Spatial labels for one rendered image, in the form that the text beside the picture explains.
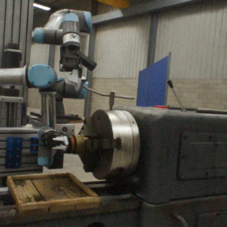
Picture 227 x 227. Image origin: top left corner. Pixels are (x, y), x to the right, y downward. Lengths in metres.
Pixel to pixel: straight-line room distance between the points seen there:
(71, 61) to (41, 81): 0.22
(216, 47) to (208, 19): 1.30
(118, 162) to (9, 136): 0.75
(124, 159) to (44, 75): 0.56
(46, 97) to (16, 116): 0.34
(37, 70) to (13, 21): 0.60
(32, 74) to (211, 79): 11.23
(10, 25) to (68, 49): 0.71
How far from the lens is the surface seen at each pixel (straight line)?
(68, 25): 1.34
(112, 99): 1.26
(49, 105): 1.56
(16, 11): 1.96
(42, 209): 1.09
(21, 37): 1.94
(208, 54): 12.69
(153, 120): 1.19
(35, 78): 1.40
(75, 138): 1.21
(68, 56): 1.26
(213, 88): 12.27
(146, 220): 1.28
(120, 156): 1.17
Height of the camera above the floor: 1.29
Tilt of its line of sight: 3 degrees down
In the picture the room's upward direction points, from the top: 5 degrees clockwise
